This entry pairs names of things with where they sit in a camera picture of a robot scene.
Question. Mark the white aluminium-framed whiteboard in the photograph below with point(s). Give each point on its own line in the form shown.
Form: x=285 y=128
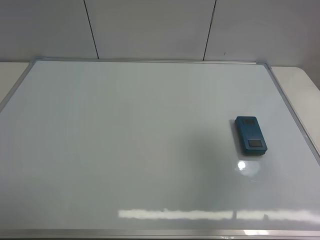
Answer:
x=149 y=150

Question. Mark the blue board eraser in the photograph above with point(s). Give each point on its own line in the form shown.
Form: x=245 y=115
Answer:
x=250 y=136

